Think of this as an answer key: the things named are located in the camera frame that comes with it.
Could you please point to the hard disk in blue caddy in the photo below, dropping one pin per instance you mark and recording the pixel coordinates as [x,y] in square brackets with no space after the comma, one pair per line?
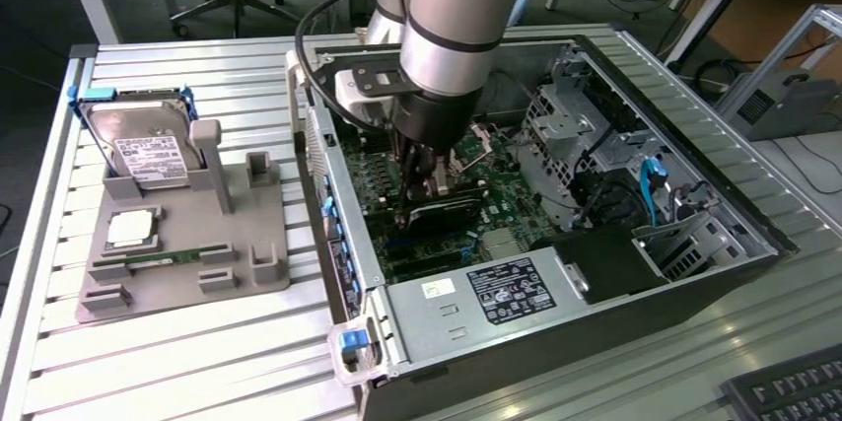
[142,160]

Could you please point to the grey power supply unit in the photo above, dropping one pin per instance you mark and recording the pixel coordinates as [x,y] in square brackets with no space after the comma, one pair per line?
[427,312]

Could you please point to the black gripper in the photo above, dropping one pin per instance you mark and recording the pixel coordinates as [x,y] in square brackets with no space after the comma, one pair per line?
[434,120]

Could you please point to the silver chipset heatsink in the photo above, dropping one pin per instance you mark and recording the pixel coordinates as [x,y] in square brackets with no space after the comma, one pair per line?
[503,243]

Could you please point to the green RAM stick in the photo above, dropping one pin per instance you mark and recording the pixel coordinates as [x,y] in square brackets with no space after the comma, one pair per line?
[164,257]

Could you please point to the green motherboard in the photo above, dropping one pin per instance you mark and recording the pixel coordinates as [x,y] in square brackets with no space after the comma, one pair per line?
[519,204]

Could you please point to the black office chair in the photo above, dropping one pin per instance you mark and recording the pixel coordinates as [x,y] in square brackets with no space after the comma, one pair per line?
[230,9]

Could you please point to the black open PC case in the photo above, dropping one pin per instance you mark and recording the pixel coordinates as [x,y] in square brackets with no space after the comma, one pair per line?
[591,342]

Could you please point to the blue case latch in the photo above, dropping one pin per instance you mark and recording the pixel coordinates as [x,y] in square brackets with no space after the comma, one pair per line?
[351,342]

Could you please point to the black keyboard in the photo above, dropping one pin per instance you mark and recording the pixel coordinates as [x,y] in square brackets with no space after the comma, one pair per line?
[789,386]

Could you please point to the black plastic shroud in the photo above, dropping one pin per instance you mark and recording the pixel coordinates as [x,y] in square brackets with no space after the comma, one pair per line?
[605,263]

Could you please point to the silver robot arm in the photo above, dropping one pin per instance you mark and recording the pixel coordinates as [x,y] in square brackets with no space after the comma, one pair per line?
[447,46]

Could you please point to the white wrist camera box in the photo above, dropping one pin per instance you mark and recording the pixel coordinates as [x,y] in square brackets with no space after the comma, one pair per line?
[358,95]

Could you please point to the silver CPU chip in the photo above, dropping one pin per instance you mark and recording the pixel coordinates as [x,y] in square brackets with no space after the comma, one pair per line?
[130,230]

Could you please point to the metal socket cover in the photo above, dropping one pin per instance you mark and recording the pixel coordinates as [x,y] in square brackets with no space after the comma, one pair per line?
[479,147]

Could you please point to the grey parts rack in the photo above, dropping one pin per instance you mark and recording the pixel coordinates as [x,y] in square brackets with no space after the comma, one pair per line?
[184,224]

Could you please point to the grey computer tower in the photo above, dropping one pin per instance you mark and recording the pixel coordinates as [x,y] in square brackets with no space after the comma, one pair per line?
[789,105]

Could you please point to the metal disk bay cage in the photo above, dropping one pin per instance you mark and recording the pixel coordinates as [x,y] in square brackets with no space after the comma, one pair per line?
[559,125]

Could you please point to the graphics card with metal bracket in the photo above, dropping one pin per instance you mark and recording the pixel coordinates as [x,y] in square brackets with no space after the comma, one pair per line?
[440,214]

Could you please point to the aluminium profile frame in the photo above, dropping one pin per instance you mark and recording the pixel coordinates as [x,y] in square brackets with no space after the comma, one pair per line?
[825,14]

